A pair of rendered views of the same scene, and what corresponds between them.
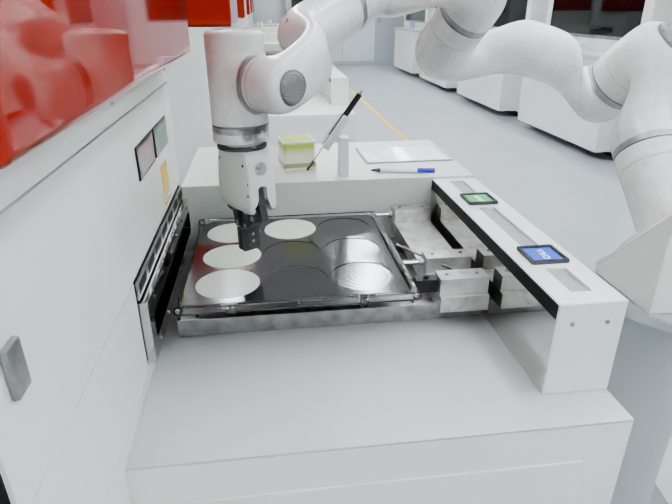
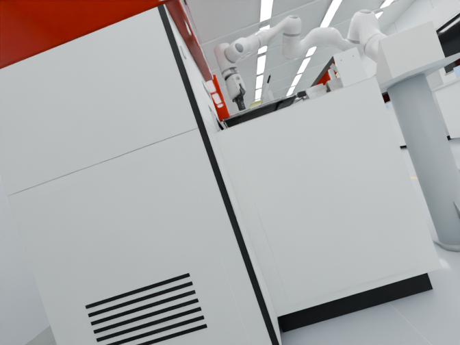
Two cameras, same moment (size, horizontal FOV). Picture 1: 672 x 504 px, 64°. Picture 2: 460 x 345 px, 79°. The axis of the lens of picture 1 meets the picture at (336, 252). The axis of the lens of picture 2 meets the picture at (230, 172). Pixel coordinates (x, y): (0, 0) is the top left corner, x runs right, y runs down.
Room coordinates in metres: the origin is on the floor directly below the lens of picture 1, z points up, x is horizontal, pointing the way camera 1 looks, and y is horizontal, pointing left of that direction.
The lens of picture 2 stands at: (-0.58, 0.02, 0.65)
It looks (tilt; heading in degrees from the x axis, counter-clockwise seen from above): 0 degrees down; 12
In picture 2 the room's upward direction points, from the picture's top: 19 degrees counter-clockwise
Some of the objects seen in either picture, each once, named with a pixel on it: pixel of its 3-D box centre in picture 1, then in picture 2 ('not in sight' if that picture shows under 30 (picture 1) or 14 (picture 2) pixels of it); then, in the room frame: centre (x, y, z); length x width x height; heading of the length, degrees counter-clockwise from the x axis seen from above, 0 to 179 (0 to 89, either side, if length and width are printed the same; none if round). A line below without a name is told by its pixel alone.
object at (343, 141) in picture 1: (335, 145); (267, 94); (1.14, 0.00, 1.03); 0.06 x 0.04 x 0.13; 97
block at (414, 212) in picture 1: (410, 212); not in sight; (1.10, -0.16, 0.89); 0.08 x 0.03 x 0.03; 97
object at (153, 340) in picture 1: (170, 264); (220, 128); (0.85, 0.28, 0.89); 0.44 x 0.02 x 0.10; 7
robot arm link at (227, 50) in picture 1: (239, 77); (225, 58); (0.82, 0.14, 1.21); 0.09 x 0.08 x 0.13; 50
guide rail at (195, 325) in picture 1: (334, 315); not in sight; (0.77, 0.00, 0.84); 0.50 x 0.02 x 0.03; 97
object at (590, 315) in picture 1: (500, 260); (330, 87); (0.87, -0.29, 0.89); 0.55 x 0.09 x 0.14; 7
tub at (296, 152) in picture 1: (296, 152); (256, 107); (1.21, 0.09, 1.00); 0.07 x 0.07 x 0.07; 16
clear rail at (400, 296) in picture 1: (300, 303); (260, 107); (0.71, 0.05, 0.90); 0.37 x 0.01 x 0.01; 97
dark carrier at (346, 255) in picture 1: (292, 253); (258, 114); (0.89, 0.08, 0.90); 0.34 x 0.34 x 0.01; 7
